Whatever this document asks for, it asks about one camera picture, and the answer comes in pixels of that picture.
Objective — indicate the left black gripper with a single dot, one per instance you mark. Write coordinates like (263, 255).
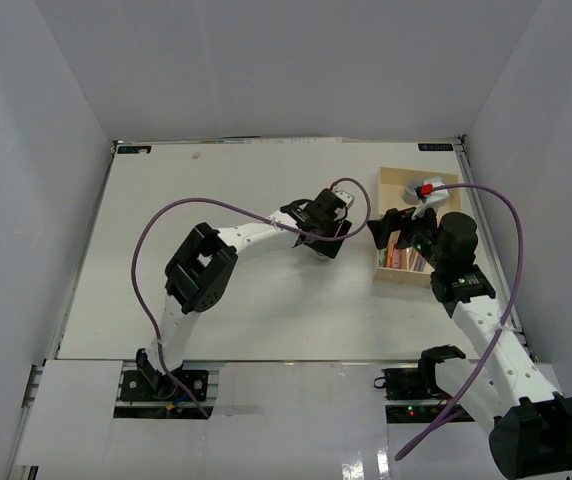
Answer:
(327, 248)

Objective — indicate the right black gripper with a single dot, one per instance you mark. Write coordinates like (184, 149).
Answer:
(398, 221)

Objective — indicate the green highlighter pen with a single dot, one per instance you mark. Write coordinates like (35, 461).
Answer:
(383, 259)

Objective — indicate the pink highlighter cap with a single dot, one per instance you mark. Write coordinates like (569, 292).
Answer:
(417, 263)

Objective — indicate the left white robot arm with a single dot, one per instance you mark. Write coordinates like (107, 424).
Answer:
(198, 273)

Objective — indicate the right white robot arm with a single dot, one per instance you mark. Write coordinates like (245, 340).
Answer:
(527, 420)

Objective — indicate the wooden compartment box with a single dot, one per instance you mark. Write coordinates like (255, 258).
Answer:
(390, 185)

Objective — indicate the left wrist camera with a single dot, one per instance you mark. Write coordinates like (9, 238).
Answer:
(347, 198)

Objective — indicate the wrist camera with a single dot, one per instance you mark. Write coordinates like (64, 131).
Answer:
(347, 198)
(432, 196)

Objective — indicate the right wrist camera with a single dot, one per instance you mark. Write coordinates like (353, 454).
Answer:
(432, 196)

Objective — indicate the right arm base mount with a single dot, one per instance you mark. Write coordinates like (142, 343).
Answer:
(411, 392)

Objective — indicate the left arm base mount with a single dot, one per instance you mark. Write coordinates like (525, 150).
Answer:
(147, 394)

